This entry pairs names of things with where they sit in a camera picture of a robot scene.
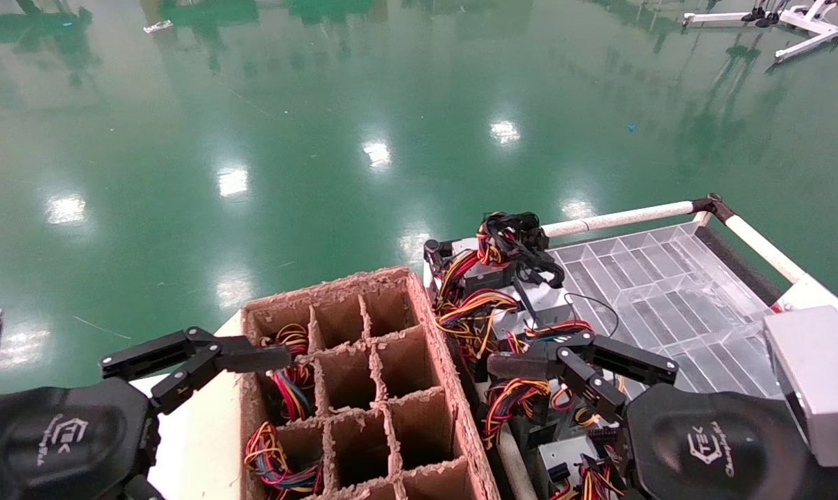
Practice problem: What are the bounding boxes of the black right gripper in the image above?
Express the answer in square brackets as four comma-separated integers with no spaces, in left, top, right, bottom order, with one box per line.
[488,332,815,500]

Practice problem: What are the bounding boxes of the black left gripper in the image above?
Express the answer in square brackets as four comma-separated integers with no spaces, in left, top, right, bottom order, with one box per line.
[0,331,292,500]

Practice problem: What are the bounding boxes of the multicolour wire bundle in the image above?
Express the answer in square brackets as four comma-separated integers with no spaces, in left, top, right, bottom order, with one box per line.
[244,422,324,495]

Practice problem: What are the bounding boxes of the clear plastic divider tray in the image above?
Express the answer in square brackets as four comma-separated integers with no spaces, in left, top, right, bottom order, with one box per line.
[549,221,786,402]

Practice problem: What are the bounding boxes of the black foam strip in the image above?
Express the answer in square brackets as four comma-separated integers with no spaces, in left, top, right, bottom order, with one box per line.
[695,226,786,306]

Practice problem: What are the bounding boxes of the brown cardboard divider box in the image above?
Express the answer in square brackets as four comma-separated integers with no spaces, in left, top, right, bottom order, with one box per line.
[238,266,503,500]

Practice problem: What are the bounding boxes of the black tube corner connector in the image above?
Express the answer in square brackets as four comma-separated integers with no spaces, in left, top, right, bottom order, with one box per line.
[424,240,454,278]
[693,193,735,223]

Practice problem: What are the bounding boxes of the white metal stand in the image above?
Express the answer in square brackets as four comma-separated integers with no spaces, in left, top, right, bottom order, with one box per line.
[682,0,838,65]

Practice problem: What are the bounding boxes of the grey power supply coloured wires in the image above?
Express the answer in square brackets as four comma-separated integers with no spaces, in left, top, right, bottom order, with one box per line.
[481,361,628,449]
[436,281,596,358]
[537,437,631,500]

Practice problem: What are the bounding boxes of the power supply with coloured wires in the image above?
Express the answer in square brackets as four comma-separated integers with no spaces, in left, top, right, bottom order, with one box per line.
[260,323,310,350]
[269,365,317,422]

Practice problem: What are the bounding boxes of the white tube cart frame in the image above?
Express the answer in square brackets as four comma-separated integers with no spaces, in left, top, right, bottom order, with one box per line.
[422,200,838,500]

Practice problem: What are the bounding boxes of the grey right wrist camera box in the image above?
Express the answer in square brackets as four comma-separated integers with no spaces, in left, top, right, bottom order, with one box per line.
[764,306,838,467]

